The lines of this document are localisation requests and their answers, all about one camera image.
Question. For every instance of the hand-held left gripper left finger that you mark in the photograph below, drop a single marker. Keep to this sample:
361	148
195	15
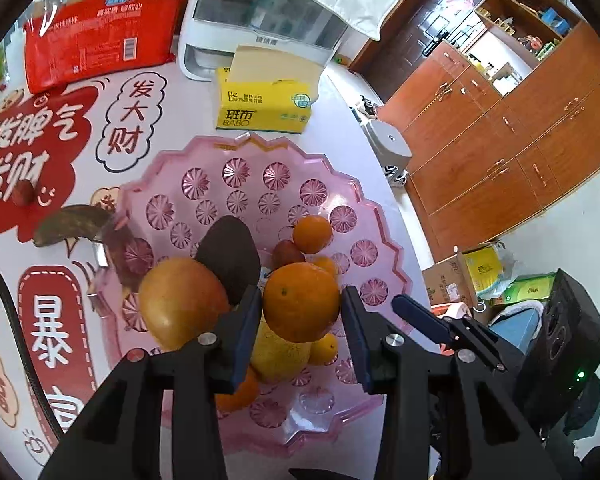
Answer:
245	330

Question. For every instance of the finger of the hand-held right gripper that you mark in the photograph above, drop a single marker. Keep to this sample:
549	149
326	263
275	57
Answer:
420	316

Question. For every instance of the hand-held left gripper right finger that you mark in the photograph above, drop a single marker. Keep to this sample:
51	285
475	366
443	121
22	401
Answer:
355	340

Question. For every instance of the yellow-green pear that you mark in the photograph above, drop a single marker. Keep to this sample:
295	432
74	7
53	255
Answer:
280	357

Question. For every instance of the red apple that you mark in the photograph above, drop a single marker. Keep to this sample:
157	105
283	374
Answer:
180	300

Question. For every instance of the pink plastic fruit tray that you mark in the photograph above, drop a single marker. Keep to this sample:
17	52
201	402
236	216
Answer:
240	195

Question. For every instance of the cardboard box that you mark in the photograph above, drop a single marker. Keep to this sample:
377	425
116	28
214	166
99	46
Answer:
450	280

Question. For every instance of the green package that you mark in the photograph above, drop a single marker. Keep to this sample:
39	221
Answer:
527	290

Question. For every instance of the dark avocado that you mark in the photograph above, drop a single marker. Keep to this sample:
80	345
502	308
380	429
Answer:
230	255

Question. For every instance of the yellow package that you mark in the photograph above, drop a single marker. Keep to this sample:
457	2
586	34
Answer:
485	265

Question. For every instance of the grey round stool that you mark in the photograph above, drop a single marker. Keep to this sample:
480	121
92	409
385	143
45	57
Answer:
390	142

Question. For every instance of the brown wooden cabinet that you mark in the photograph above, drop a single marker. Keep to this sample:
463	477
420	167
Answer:
530	160

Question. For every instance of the dark overripe banana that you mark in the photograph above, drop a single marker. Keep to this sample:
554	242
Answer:
75	222

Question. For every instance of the yellow tissue box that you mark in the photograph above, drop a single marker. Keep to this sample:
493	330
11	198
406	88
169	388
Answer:
260	110

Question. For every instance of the printed red white tablecloth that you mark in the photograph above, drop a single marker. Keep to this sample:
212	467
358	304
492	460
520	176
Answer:
180	110

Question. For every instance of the white countertop cabinet appliance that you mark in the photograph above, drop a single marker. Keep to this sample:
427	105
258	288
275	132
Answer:
200	55

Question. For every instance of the dark wooden door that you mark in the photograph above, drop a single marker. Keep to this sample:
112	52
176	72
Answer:
420	30

